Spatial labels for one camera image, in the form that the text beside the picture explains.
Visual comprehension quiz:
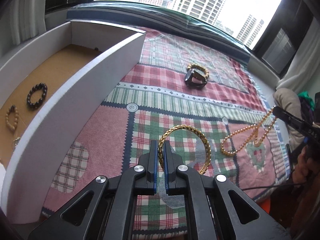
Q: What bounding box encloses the gold chain bangle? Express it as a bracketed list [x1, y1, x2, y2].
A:
[157, 125, 212, 175]

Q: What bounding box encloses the gold pearl bead necklace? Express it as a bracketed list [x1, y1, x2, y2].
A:
[220, 105, 279, 158]

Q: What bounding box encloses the dark bead bracelet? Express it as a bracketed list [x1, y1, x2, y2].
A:
[26, 82, 48, 110]

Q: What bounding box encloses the brown wooden bead bracelet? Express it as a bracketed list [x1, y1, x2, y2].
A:
[5, 104, 20, 133]

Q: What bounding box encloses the beige cushion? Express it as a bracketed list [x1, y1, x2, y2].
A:
[273, 87, 308, 151]

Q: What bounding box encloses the white curtain right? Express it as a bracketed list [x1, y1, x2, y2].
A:
[276, 17, 319, 93]

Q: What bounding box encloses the white curtain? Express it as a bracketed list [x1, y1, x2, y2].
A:
[276, 17, 319, 93]
[10, 0, 47, 45]

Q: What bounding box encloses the patchwork plaid bed quilt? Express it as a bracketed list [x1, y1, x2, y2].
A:
[42, 26, 292, 233]

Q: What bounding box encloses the white cardboard box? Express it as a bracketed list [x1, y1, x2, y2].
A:
[1, 20, 145, 224]

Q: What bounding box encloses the white curtain left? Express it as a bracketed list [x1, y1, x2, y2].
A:
[10, 0, 47, 45]

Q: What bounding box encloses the black cable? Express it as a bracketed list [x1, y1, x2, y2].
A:
[240, 169, 308, 192]

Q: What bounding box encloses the light wooden bead bracelet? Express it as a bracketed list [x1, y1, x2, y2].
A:
[186, 63, 210, 81]

